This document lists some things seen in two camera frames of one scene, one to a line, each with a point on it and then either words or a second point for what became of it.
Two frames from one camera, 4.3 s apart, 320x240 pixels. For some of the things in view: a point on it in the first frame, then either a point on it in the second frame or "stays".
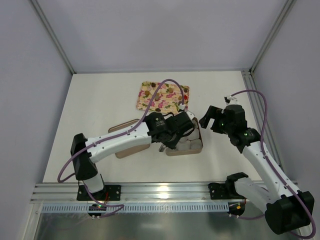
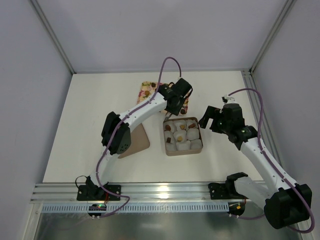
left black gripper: [183, 122] → [180, 105]
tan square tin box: [191, 144] stays
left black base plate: [110, 192] stays
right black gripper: [215, 119] stays
